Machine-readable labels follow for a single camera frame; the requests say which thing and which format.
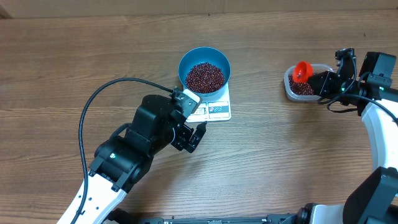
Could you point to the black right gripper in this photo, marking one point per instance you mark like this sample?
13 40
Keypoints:
329 81

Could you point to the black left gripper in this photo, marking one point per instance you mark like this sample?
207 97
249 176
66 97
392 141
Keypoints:
185 134

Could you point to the orange measuring scoop blue handle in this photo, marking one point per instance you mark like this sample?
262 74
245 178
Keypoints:
302 72

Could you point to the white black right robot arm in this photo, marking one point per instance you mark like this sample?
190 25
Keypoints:
368 92

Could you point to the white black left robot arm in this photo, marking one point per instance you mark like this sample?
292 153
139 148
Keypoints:
126 157

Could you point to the white digital kitchen scale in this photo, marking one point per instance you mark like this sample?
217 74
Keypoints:
213 108

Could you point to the red beans in bowl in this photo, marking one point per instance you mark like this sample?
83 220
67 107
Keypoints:
205 78

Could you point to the clear plastic container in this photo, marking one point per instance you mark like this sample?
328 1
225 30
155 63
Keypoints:
292 96

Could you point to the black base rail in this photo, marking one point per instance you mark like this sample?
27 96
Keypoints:
119 216

